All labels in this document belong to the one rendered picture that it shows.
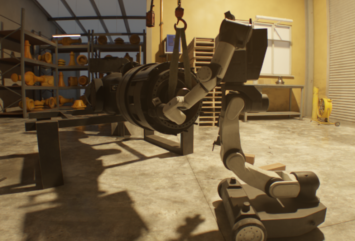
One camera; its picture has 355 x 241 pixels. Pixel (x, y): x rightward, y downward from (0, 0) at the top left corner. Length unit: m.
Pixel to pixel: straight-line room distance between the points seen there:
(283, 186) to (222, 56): 0.90
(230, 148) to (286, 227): 0.58
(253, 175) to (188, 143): 1.57
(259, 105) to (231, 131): 0.23
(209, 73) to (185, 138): 1.86
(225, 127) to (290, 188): 0.59
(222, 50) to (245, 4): 6.19
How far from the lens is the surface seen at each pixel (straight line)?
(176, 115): 1.01
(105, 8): 10.82
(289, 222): 1.40
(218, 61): 0.97
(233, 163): 1.23
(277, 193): 1.41
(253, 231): 1.28
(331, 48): 7.42
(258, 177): 1.37
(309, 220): 1.49
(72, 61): 10.31
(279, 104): 7.23
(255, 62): 1.17
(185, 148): 2.75
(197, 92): 0.97
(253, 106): 1.23
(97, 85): 2.51
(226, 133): 1.21
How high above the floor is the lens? 0.91
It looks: 5 degrees down
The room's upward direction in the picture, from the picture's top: straight up
